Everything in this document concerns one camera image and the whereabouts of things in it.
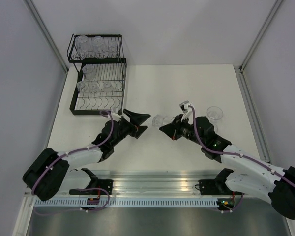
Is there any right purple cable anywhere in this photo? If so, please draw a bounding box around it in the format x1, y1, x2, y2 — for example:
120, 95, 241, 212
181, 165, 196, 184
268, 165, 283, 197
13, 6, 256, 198
189, 105, 295, 195

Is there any aluminium mounting rail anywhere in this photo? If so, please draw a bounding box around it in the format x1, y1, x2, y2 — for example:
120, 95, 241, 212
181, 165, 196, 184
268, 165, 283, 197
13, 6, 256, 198
55, 168, 219, 196

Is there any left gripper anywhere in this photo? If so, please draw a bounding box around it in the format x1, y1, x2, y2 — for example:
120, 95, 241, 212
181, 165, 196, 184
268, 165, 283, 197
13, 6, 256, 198
112, 109, 151, 147

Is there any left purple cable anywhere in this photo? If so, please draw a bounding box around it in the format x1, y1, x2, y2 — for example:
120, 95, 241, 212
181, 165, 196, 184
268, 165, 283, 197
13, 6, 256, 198
30, 110, 115, 217

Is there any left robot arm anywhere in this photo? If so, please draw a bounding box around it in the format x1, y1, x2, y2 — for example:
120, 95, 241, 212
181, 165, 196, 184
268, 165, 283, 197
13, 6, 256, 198
22, 109, 151, 201

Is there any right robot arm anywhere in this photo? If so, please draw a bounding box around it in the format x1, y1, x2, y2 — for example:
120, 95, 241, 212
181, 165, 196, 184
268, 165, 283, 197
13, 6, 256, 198
159, 115, 295, 220

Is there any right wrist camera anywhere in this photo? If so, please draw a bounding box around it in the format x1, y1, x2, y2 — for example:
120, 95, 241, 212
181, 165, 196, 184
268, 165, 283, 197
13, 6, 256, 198
179, 100, 193, 121

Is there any aluminium frame post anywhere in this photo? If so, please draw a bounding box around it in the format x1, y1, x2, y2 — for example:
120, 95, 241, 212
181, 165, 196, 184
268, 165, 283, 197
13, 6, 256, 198
238, 0, 286, 72
23, 0, 69, 74

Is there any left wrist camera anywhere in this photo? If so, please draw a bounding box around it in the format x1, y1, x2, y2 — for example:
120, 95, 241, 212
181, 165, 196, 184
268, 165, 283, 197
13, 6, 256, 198
111, 107, 121, 120

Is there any left aluminium frame post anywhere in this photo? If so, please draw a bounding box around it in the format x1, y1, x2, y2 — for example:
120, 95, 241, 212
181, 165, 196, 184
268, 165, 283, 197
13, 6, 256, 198
23, 0, 69, 74

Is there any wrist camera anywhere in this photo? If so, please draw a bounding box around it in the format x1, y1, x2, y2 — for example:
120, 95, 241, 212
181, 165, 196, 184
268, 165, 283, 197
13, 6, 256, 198
111, 107, 121, 120
179, 100, 193, 121

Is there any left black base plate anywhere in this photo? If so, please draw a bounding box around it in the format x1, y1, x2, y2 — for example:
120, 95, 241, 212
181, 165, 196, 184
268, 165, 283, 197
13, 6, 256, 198
69, 179, 114, 195

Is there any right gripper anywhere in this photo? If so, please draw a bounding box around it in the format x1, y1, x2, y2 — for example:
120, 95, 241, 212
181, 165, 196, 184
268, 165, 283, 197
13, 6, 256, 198
160, 114, 204, 146

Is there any black wire dish rack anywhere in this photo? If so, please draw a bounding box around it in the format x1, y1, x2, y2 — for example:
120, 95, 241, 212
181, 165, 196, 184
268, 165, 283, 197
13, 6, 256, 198
66, 34, 127, 116

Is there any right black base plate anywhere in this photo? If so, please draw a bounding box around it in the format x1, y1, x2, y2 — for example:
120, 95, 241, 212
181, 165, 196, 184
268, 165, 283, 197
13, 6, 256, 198
198, 179, 241, 196

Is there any right aluminium frame post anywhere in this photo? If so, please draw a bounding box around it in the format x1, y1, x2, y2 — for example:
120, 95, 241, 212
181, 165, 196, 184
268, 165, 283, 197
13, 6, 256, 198
238, 0, 286, 72

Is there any purple cable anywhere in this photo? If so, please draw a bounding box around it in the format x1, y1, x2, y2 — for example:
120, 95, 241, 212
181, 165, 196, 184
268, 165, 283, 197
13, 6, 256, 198
189, 105, 295, 195
30, 110, 115, 217

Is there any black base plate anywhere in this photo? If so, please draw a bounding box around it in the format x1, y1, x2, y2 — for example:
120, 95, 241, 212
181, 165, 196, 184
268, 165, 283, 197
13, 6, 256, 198
69, 179, 114, 195
198, 179, 241, 196

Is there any white slotted cable duct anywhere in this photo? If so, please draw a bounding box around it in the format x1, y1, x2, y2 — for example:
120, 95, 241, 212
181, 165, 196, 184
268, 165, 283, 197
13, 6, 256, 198
34, 197, 219, 208

